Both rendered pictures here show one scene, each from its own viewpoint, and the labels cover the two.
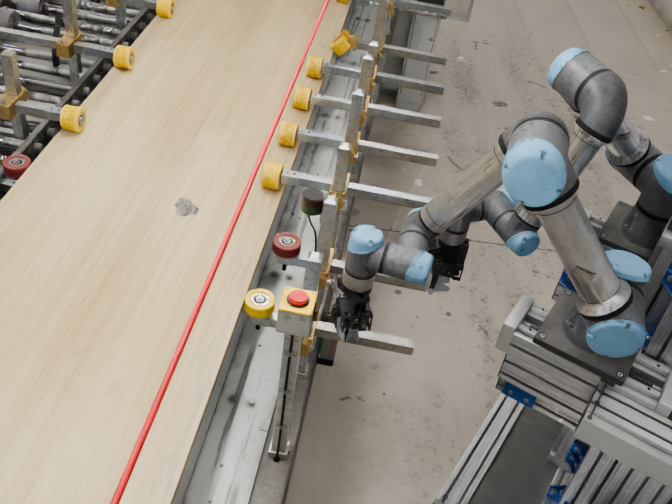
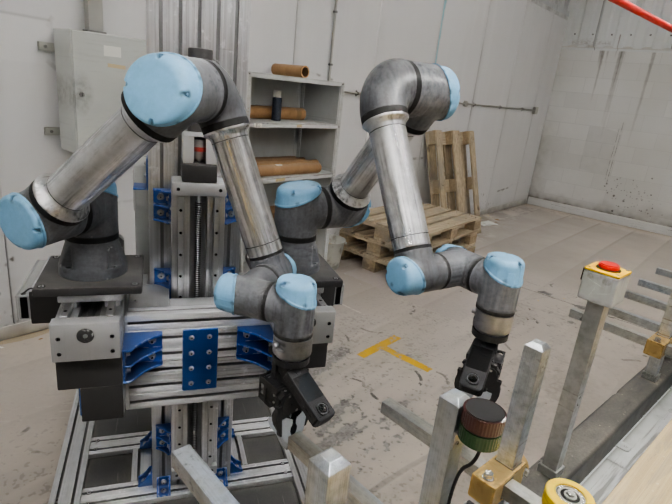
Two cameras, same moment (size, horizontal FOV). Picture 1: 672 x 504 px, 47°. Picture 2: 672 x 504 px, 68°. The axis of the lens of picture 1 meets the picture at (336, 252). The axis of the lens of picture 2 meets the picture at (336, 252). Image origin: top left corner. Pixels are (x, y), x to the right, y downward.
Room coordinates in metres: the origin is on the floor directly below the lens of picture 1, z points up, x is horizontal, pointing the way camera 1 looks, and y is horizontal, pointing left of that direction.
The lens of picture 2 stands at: (2.24, 0.33, 1.52)
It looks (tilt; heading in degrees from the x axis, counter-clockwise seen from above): 18 degrees down; 223
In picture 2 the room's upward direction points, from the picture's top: 6 degrees clockwise
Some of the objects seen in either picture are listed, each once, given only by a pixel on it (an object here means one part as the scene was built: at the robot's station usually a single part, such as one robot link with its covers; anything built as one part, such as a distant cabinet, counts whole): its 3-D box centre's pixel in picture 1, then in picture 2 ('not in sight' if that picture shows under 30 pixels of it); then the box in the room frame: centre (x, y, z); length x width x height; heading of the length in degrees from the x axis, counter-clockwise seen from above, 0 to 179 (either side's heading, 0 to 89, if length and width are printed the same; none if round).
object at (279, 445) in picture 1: (286, 393); (573, 390); (1.12, 0.06, 0.93); 0.05 x 0.05 x 0.45; 87
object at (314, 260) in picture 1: (305, 325); (510, 452); (1.38, 0.05, 0.89); 0.04 x 0.04 x 0.48; 87
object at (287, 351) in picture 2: (452, 232); (291, 344); (1.66, -0.30, 1.05); 0.08 x 0.08 x 0.05
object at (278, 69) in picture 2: not in sight; (289, 70); (-0.16, -2.53, 1.59); 0.30 x 0.08 x 0.08; 94
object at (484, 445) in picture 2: (312, 205); (480, 431); (1.63, 0.08, 1.08); 0.06 x 0.06 x 0.02
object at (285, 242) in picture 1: (285, 254); not in sight; (1.68, 0.14, 0.85); 0.08 x 0.08 x 0.11
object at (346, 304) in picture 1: (354, 303); (485, 354); (1.34, -0.06, 1.03); 0.09 x 0.08 x 0.12; 19
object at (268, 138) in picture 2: not in sight; (271, 187); (-0.05, -2.52, 0.78); 0.90 x 0.45 x 1.55; 4
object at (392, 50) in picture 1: (401, 52); not in sight; (2.91, -0.13, 0.95); 0.37 x 0.03 x 0.03; 87
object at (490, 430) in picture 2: (313, 197); (483, 417); (1.63, 0.08, 1.10); 0.06 x 0.06 x 0.02
